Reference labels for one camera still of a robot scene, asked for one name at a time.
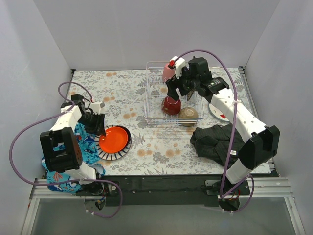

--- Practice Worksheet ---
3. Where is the pink plastic cup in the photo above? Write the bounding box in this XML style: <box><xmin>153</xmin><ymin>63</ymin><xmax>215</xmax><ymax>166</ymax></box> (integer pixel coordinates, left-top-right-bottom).
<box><xmin>162</xmin><ymin>63</ymin><xmax>176</xmax><ymax>82</ymax></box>

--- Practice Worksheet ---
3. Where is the orange round plate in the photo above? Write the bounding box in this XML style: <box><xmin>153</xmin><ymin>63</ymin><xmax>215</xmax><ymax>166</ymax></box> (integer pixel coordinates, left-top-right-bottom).
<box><xmin>98</xmin><ymin>126</ymin><xmax>127</xmax><ymax>153</ymax></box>

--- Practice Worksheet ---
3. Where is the red floral bowl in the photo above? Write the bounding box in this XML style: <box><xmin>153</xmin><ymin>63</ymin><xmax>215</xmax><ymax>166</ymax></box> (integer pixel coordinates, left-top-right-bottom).
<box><xmin>161</xmin><ymin>96</ymin><xmax>181</xmax><ymax>115</ymax></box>

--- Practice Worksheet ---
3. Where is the black round plate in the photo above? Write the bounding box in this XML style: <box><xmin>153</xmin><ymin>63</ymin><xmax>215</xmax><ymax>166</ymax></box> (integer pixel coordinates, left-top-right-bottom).
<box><xmin>118</xmin><ymin>125</ymin><xmax>132</xmax><ymax>149</ymax></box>

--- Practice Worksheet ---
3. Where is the beige bowl black inside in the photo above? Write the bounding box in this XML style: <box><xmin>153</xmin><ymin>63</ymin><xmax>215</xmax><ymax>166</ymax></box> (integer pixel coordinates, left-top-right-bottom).
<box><xmin>178</xmin><ymin>107</ymin><xmax>199</xmax><ymax>127</ymax></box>

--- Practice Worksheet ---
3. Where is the black floral square plate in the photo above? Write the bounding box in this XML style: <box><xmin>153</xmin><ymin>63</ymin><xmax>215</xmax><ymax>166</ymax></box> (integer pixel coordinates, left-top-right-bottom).
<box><xmin>187</xmin><ymin>56</ymin><xmax>199</xmax><ymax>101</ymax></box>

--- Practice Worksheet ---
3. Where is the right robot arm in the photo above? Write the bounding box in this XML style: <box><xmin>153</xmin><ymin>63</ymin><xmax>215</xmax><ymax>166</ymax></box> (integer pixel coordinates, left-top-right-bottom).
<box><xmin>163</xmin><ymin>56</ymin><xmax>280</xmax><ymax>197</ymax></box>

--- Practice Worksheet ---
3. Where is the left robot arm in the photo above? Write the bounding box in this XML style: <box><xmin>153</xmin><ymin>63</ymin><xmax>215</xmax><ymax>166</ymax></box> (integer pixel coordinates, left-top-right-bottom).
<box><xmin>40</xmin><ymin>94</ymin><xmax>105</xmax><ymax>196</ymax></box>

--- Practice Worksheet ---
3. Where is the blue patterned cloth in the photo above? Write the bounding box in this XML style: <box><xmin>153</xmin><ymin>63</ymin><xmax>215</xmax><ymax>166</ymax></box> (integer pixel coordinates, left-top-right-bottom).
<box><xmin>40</xmin><ymin>123</ymin><xmax>105</xmax><ymax>195</ymax></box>

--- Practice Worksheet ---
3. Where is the striped white round plate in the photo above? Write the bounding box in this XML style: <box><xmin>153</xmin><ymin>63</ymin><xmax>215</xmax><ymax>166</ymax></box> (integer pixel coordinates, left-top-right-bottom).
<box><xmin>94</xmin><ymin>136</ymin><xmax>132</xmax><ymax>161</ymax></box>

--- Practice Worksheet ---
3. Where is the strawberry pattern white plate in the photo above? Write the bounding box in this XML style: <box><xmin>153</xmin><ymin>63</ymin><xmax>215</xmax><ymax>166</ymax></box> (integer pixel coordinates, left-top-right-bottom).
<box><xmin>208</xmin><ymin>103</ymin><xmax>230</xmax><ymax>123</ymax></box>

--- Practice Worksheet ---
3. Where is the black striped cloth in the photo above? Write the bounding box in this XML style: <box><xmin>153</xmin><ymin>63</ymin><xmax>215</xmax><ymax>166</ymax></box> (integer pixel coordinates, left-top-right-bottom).
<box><xmin>190</xmin><ymin>124</ymin><xmax>232</xmax><ymax>166</ymax></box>

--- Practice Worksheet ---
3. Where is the black base bar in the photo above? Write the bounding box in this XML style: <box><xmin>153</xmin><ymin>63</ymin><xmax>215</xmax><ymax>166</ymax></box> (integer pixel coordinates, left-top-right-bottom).
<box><xmin>73</xmin><ymin>174</ymin><xmax>279</xmax><ymax>208</ymax></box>

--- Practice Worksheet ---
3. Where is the white wire dish rack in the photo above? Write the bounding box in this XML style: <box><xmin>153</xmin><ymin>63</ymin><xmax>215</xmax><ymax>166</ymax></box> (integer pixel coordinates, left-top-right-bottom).
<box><xmin>144</xmin><ymin>61</ymin><xmax>204</xmax><ymax>126</ymax></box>

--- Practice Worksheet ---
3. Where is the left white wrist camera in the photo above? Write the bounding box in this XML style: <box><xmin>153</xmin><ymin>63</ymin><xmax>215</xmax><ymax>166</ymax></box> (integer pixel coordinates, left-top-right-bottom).
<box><xmin>89</xmin><ymin>101</ymin><xmax>105</xmax><ymax>115</ymax></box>

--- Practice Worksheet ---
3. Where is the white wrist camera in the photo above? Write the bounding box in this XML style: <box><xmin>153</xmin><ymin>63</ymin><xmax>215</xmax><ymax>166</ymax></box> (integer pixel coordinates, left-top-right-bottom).
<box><xmin>168</xmin><ymin>56</ymin><xmax>186</xmax><ymax>79</ymax></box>
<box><xmin>89</xmin><ymin>101</ymin><xmax>105</xmax><ymax>115</ymax></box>

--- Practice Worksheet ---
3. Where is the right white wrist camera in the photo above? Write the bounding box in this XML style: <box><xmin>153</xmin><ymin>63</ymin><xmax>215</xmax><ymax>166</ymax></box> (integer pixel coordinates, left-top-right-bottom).
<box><xmin>168</xmin><ymin>56</ymin><xmax>186</xmax><ymax>79</ymax></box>

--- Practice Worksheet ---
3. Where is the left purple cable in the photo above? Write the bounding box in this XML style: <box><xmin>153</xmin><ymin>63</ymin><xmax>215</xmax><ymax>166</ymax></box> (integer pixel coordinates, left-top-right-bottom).
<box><xmin>9</xmin><ymin>82</ymin><xmax>123</xmax><ymax>219</ymax></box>

